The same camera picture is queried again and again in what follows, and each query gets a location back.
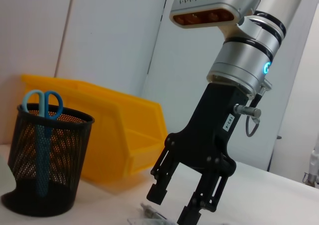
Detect blue teal scissors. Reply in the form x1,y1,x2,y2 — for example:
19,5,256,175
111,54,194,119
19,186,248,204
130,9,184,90
21,90,64,198

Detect translucent green fruit plate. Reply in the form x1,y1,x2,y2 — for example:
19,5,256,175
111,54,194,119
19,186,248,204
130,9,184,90
0,155,16,196

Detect white background equipment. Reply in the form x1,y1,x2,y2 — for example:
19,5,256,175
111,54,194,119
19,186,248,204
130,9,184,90
303,145,319,186

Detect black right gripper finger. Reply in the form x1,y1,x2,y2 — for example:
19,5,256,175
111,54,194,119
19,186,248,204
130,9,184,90
176,172,229,225

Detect black mesh pen holder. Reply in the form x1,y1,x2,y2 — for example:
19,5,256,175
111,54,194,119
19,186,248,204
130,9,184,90
0,102,96,218

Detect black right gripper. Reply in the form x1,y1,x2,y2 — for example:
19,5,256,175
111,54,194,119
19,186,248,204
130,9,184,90
146,81,250,206

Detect yellow plastic bin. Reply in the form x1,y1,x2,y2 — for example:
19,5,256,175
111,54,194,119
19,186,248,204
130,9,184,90
21,74,168,186

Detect grey white ballpoint pen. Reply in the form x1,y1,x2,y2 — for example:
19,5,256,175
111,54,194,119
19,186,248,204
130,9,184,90
140,202,165,223

